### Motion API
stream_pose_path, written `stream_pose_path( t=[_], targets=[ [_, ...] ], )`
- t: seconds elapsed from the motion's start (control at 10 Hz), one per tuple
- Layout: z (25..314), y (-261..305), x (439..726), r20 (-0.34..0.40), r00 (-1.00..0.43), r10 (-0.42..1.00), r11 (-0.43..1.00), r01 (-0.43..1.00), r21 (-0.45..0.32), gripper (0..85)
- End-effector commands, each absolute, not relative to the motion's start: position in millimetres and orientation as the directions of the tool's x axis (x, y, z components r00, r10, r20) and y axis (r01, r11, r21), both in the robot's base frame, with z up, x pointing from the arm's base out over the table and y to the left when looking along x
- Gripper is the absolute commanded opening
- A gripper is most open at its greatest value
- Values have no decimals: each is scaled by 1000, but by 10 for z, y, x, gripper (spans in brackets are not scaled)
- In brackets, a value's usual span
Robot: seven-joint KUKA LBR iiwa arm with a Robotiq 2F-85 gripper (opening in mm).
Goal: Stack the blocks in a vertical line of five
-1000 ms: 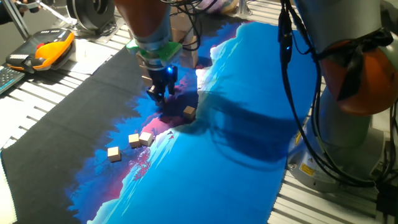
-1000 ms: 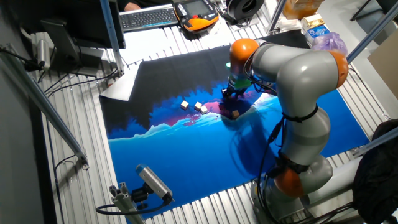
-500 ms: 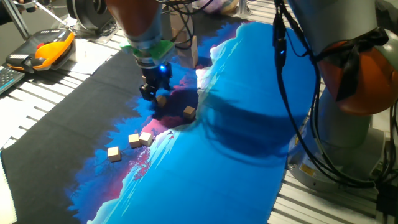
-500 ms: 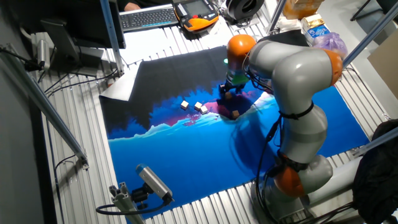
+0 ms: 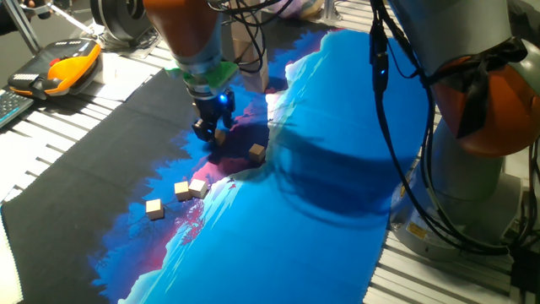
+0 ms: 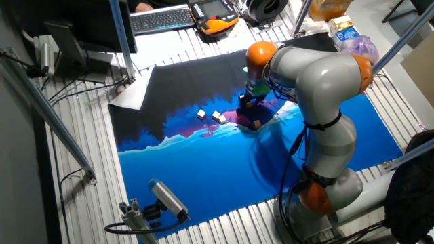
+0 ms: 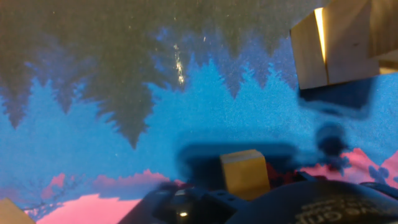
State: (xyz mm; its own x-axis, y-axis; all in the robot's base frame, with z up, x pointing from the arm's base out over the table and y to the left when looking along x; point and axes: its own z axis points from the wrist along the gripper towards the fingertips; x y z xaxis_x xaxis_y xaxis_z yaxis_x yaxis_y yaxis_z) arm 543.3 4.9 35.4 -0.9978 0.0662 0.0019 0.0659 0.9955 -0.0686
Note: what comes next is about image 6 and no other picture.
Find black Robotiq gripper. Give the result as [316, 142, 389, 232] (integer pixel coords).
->
[238, 89, 269, 110]

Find person's right hand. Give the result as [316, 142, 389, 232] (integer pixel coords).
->
[134, 2, 155, 14]

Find white paper sheet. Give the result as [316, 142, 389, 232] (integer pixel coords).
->
[227, 22, 245, 39]

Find blue landscape printed mat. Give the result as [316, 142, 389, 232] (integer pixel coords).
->
[107, 32, 404, 240]

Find orange black teach pendant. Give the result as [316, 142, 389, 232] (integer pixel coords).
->
[187, 0, 240, 37]

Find black round spool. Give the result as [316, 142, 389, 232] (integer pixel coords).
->
[244, 0, 290, 28]

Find white crumpled cloth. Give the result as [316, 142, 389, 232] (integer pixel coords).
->
[300, 17, 330, 35]

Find blue white carton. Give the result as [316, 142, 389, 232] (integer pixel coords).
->
[330, 26, 361, 50]

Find black computer keyboard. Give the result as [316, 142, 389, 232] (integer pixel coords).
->
[130, 3, 197, 37]

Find gold foil packet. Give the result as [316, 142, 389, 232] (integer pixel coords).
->
[328, 14, 355, 33]

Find brown orange package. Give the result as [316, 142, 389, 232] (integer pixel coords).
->
[307, 0, 355, 22]

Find purple plastic bag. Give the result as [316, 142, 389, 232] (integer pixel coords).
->
[340, 34, 380, 64]

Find black computer monitor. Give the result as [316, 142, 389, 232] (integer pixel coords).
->
[13, 0, 138, 85]

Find brown cardboard panel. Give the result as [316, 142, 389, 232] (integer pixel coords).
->
[401, 32, 434, 109]

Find black fabric bag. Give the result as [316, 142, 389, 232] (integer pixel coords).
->
[384, 130, 434, 244]

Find black office chair base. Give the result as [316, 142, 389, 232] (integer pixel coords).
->
[381, 0, 434, 24]

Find small silver cylinder device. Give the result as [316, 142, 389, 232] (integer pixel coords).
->
[39, 42, 56, 77]

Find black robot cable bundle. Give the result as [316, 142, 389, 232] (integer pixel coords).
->
[261, 45, 315, 244]

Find aluminium frame post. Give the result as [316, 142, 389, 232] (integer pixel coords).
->
[290, 0, 313, 37]
[108, 0, 137, 84]

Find grey camera with blue end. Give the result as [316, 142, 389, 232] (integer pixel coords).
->
[147, 178, 191, 222]

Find black camera ball mount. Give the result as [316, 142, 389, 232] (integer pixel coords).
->
[142, 199, 167, 228]

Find thin black table cables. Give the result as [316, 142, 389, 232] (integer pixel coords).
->
[47, 73, 130, 106]

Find aluminium profile bracket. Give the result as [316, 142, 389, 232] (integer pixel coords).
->
[118, 198, 160, 244]

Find aluminium frame beam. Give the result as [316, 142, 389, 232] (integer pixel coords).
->
[372, 2, 434, 74]
[0, 47, 98, 186]
[382, 138, 434, 171]

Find black camera cable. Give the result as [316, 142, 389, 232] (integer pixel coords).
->
[104, 216, 186, 235]

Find black plug cable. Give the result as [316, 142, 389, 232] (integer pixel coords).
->
[0, 50, 47, 79]

